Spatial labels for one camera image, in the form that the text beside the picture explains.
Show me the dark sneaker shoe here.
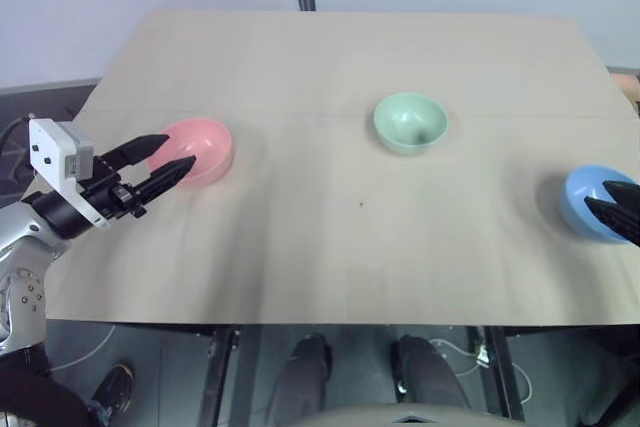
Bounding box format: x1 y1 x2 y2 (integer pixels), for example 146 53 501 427
88 363 136 421

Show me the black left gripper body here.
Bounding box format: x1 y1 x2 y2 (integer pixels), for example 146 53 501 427
77 151 149 222

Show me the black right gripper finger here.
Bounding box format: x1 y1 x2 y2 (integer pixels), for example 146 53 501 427
583 198 640 249
602 179 640 214

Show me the thin grey cable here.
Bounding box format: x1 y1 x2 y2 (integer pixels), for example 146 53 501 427
0 115 32 148

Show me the green bowl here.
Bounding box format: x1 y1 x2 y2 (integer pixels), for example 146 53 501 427
372 91 450 157

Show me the grey robot torso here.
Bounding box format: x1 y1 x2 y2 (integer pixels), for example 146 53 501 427
298 400 524 427

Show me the black table leg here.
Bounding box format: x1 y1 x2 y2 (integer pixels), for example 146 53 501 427
469 325 527 427
197 325 243 427

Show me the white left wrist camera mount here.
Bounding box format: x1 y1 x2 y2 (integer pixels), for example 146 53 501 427
27 117 112 234

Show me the pink bowl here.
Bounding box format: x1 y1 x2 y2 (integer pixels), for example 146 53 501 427
145 117 236 189

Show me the white floor cable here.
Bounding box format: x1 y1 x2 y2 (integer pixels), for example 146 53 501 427
48 325 117 374
432 336 533 413

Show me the blue bowl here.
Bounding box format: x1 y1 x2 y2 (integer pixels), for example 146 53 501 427
564 164 640 245

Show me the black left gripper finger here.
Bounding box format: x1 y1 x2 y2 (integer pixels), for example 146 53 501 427
99 133 171 171
130 155 198 209

